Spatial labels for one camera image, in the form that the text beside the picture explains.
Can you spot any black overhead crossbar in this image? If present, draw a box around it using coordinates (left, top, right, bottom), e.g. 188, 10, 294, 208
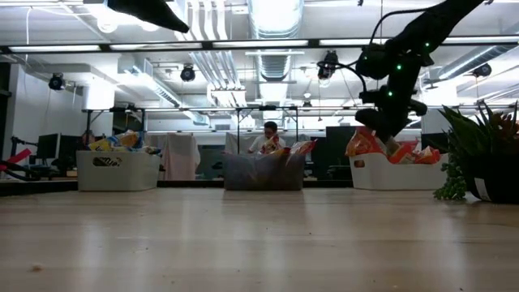
0, 37, 519, 55

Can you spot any orange Maruchan noodle pack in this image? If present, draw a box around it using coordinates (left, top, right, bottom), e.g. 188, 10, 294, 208
413, 145, 442, 165
383, 135, 402, 157
388, 140, 421, 165
345, 126, 384, 158

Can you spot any grey plastic bin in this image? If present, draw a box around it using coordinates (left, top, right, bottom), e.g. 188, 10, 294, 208
221, 152, 306, 191

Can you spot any red tube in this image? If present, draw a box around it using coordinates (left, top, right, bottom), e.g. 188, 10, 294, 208
0, 148, 32, 171

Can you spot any small potted green succulent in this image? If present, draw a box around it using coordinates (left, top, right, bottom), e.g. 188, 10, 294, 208
432, 100, 519, 204

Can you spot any translucent plastic bin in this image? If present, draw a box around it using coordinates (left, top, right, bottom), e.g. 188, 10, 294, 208
75, 150, 161, 192

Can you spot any black ceiling spotlight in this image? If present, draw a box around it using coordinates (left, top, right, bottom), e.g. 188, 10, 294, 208
48, 72, 66, 91
180, 64, 196, 83
317, 50, 340, 80
472, 62, 493, 79

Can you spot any silver ventilation duct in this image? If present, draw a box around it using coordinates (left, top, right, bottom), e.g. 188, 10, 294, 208
247, 0, 305, 83

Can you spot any white draped cloth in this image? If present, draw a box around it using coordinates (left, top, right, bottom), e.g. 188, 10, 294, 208
161, 132, 202, 182
225, 131, 260, 155

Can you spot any black background workstation frame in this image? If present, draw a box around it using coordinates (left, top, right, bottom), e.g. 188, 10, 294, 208
234, 104, 301, 155
83, 105, 147, 148

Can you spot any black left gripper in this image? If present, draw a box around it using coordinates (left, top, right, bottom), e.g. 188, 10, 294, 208
107, 0, 191, 34

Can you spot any red Maruchan noodle pack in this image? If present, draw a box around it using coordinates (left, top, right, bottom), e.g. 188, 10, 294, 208
259, 134, 285, 157
283, 140, 318, 165

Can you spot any black background monitor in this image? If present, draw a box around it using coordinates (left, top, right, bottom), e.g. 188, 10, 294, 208
36, 133, 84, 160

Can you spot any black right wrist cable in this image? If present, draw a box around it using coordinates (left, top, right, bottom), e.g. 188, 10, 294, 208
317, 60, 370, 97

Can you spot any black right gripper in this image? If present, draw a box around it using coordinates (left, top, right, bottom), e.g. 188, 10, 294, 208
354, 86, 429, 143

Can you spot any white plastic bin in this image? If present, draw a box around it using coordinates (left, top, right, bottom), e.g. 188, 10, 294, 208
349, 152, 449, 191

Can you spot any person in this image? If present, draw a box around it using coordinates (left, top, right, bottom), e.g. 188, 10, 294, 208
247, 120, 287, 155

